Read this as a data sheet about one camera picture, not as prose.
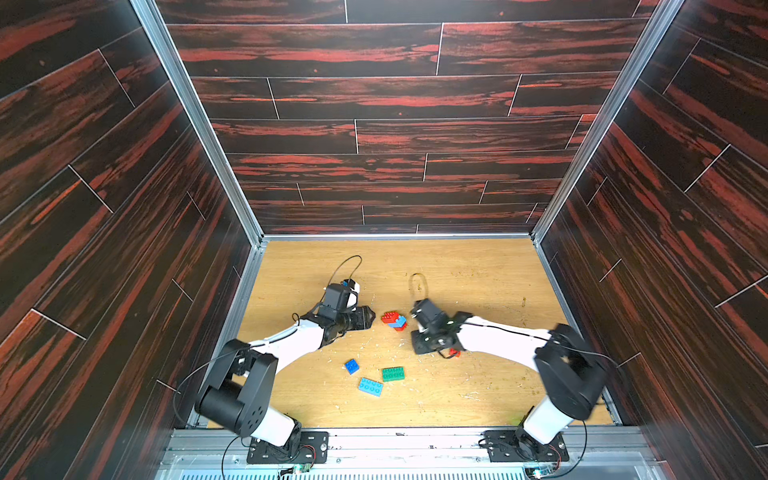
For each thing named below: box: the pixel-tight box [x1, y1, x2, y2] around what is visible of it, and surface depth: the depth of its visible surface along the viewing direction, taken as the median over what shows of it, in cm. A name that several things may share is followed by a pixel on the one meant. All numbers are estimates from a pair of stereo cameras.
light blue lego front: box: [358, 377, 384, 397], surface depth 84 cm
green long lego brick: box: [381, 367, 405, 382], surface depth 86 cm
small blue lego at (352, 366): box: [345, 359, 360, 375], surface depth 88 cm
